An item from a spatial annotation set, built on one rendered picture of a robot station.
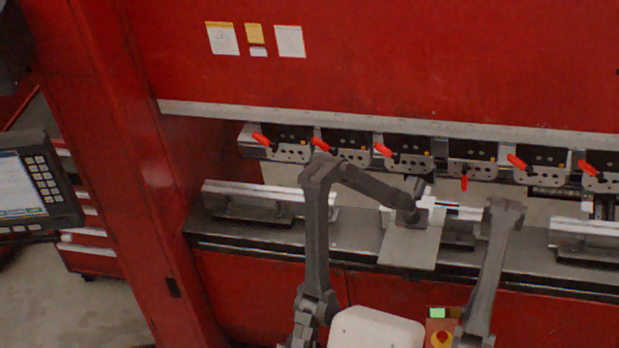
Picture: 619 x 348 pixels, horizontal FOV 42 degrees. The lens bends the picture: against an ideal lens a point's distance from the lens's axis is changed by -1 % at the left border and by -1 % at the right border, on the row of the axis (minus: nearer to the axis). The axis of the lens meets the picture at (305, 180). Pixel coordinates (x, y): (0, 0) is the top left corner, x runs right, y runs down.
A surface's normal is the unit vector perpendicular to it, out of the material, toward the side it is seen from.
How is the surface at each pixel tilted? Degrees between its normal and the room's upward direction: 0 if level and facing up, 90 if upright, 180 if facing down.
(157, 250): 90
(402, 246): 0
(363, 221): 0
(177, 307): 90
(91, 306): 0
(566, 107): 90
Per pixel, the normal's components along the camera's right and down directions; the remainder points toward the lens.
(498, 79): -0.26, 0.70
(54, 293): -0.13, -0.71
